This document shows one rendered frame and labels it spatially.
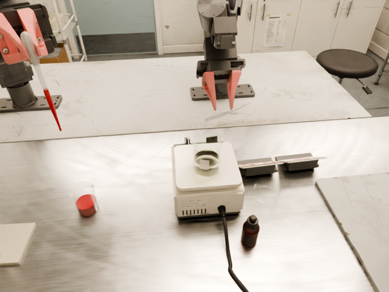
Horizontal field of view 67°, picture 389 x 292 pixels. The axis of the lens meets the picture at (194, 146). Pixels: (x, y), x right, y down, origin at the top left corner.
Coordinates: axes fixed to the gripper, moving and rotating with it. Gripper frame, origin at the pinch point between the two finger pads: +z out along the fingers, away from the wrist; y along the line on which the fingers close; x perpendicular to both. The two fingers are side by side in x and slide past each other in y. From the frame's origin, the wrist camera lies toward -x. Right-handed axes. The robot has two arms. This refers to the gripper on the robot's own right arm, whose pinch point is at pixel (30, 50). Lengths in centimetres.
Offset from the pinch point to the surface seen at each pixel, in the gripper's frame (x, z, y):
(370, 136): 33, 22, 67
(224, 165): 23.9, 13.8, 23.1
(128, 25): 88, -264, 136
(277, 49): 100, -138, 235
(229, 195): 26.4, 18.2, 20.5
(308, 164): 31, 20, 43
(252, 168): 30.0, 13.6, 31.9
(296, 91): 33, -4, 71
